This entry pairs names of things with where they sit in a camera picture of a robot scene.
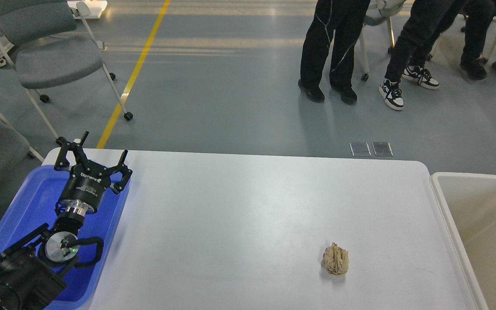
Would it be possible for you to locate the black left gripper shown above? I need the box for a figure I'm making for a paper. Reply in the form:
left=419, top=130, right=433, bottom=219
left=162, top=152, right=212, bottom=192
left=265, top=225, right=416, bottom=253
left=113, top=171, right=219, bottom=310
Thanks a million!
left=54, top=132, right=133, bottom=216

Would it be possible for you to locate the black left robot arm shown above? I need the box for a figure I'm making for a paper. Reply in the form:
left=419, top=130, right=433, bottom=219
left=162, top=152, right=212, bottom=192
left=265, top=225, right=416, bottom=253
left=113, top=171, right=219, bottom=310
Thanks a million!
left=0, top=135, right=132, bottom=310

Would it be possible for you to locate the blue plastic tray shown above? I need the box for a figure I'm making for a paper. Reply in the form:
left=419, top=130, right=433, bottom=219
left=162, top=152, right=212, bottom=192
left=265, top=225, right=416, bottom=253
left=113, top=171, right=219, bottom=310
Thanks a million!
left=0, top=165, right=130, bottom=310

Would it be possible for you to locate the white equipment base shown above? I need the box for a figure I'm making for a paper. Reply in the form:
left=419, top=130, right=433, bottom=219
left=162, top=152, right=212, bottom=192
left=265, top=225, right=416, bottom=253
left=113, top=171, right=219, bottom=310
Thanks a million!
left=67, top=0, right=108, bottom=19

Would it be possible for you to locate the crumpled brown paper ball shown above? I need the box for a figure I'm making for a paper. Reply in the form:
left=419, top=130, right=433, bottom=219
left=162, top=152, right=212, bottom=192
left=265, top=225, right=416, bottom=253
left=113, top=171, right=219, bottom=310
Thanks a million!
left=321, top=242, right=350, bottom=276

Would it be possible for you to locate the left metal floor plate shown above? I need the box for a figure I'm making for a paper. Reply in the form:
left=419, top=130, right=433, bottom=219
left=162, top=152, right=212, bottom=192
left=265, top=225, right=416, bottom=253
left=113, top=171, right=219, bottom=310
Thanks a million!
left=350, top=142, right=371, bottom=157

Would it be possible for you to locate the metal floor plate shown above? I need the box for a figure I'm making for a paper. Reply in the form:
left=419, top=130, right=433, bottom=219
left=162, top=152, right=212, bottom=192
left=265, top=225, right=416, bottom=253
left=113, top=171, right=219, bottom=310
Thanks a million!
left=372, top=142, right=394, bottom=157
left=350, top=142, right=371, bottom=157

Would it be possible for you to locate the right metal floor plate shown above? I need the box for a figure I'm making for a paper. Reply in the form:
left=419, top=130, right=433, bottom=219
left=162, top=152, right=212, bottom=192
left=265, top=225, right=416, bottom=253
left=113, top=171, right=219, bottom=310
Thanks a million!
left=372, top=142, right=394, bottom=157

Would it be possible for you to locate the person in black striped trousers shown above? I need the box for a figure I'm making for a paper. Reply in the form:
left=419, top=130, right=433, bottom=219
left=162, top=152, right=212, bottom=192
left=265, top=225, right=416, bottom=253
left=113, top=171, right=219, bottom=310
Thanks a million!
left=298, top=0, right=370, bottom=105

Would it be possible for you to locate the white swivel chair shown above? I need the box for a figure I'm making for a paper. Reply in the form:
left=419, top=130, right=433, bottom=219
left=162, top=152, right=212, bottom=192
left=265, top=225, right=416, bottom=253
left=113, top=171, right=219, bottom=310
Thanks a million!
left=359, top=0, right=405, bottom=82

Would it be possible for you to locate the person with black-white sneakers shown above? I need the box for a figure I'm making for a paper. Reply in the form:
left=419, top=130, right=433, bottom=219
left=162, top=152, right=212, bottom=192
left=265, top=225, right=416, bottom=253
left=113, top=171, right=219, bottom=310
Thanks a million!
left=378, top=0, right=467, bottom=111

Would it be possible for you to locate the beige plastic bin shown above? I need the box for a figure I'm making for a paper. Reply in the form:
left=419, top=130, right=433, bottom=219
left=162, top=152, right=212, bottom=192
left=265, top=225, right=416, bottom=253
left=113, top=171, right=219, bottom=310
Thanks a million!
left=431, top=172, right=496, bottom=310

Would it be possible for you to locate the seated person in dark trousers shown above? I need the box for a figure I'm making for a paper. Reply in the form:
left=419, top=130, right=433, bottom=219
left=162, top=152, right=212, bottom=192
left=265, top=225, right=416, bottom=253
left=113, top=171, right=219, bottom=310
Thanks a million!
left=459, top=0, right=496, bottom=84

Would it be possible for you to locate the grey chair with white frame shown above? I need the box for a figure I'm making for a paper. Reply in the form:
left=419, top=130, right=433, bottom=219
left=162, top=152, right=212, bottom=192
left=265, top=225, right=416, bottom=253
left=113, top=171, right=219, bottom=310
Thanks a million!
left=0, top=0, right=133, bottom=140

